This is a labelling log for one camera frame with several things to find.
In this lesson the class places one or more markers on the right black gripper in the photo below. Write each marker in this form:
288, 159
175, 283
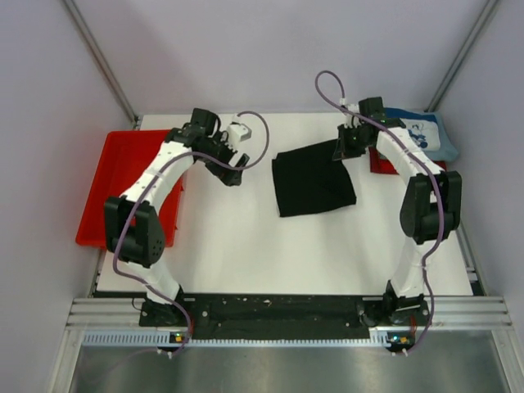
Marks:
343, 150

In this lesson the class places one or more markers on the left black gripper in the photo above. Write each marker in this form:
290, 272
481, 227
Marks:
229, 175

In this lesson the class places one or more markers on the black t-shirt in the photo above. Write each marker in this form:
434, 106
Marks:
307, 181

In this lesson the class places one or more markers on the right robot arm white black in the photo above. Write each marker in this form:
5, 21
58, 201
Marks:
429, 213

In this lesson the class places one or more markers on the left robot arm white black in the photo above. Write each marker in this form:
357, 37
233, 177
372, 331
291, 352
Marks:
134, 234

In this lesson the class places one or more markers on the folded red t-shirt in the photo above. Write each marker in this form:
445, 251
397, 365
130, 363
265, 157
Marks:
382, 165

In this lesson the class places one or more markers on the red plastic bin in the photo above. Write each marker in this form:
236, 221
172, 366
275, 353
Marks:
125, 155

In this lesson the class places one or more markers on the folded light blue t-shirt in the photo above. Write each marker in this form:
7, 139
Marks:
444, 147

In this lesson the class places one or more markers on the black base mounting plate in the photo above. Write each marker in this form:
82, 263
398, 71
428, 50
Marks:
282, 317

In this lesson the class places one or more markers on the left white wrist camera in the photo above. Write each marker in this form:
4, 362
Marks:
238, 132

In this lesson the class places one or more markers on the left aluminium frame post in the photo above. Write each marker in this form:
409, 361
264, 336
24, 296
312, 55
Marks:
99, 59

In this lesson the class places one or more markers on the aluminium frame post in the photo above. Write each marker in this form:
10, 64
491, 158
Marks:
99, 59
479, 27

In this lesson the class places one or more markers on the right aluminium frame post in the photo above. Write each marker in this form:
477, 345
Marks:
479, 27

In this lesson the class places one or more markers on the grey slotted cable duct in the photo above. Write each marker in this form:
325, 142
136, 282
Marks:
172, 340

